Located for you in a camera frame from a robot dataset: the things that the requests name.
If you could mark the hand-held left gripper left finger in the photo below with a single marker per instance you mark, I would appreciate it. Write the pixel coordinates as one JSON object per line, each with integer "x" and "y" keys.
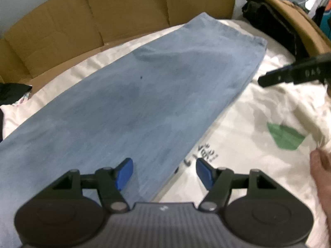
{"x": 124, "y": 173}

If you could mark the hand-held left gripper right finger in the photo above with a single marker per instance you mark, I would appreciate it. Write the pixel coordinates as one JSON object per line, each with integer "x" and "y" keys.
{"x": 205, "y": 174}

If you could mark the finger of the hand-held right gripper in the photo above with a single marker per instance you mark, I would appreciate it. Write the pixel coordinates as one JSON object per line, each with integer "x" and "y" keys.
{"x": 284, "y": 75}

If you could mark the blue denim pants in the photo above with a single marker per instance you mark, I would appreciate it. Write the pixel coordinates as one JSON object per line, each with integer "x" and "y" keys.
{"x": 129, "y": 95}

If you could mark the cream bear-print blanket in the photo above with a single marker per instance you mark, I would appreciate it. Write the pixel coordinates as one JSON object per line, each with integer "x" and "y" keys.
{"x": 245, "y": 160}

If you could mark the brown folded garment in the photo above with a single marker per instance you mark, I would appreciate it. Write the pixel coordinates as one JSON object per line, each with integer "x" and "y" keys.
{"x": 297, "y": 18}

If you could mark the black folded garment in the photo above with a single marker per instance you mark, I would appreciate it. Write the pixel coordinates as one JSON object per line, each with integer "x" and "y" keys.
{"x": 261, "y": 15}

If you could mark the teal patterned blanket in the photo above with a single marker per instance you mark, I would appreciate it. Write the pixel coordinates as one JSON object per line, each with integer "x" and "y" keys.
{"x": 326, "y": 23}

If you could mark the person's bare leg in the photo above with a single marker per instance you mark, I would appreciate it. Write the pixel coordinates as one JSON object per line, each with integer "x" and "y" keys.
{"x": 322, "y": 186}

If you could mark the flattened brown cardboard box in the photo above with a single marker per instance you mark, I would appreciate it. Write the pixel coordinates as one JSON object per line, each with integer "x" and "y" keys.
{"x": 103, "y": 18}

